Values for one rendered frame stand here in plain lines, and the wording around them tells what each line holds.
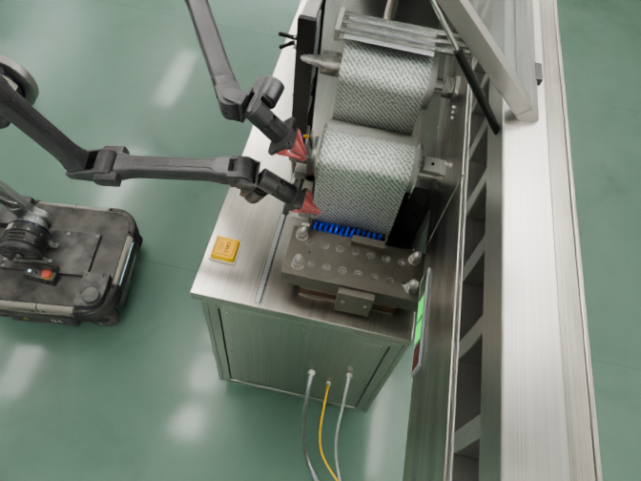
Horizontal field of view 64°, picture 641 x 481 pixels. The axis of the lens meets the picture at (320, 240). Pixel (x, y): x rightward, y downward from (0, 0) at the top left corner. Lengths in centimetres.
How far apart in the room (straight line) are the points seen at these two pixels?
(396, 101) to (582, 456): 95
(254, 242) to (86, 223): 114
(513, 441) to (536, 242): 30
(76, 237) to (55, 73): 147
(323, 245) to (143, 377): 123
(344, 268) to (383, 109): 46
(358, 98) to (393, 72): 12
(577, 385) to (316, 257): 75
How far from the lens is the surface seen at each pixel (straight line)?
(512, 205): 86
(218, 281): 156
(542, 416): 72
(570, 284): 110
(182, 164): 143
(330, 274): 143
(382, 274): 145
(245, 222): 166
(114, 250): 247
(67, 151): 150
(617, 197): 355
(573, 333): 105
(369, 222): 149
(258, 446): 231
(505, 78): 94
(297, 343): 170
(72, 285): 243
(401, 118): 151
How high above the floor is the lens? 227
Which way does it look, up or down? 57 degrees down
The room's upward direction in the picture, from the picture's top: 10 degrees clockwise
